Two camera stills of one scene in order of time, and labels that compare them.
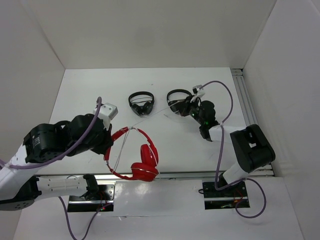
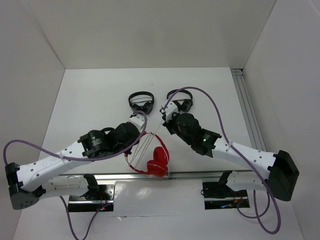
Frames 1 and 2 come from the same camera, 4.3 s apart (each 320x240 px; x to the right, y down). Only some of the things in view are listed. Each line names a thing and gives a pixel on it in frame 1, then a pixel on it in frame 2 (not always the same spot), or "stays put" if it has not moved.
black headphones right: x=181 y=106 stays put
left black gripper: x=106 y=143 → x=133 y=140
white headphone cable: x=133 y=126 → x=143 y=149
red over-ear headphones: x=146 y=169 → x=159 y=166
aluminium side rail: x=240 y=81 stays put
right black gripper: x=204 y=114 → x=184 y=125
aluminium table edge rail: x=158 y=176 stays put
